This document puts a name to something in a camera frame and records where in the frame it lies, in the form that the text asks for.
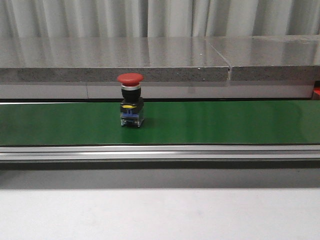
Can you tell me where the grey stone slab right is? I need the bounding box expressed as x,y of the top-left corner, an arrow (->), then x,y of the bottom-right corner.
205,35 -> 320,85

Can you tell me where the green conveyor belt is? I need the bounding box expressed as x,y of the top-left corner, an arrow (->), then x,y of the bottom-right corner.
0,100 -> 320,146

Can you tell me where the red object at edge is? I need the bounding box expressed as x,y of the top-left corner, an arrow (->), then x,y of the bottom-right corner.
311,86 -> 320,100

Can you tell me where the aluminium conveyor side rail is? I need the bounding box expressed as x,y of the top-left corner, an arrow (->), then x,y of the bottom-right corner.
0,144 -> 320,164

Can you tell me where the white pleated curtain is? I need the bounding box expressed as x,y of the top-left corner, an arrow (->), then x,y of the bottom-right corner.
0,0 -> 320,38

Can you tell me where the grey stone countertop slab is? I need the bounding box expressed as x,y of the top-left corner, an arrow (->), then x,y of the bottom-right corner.
0,37 -> 229,83

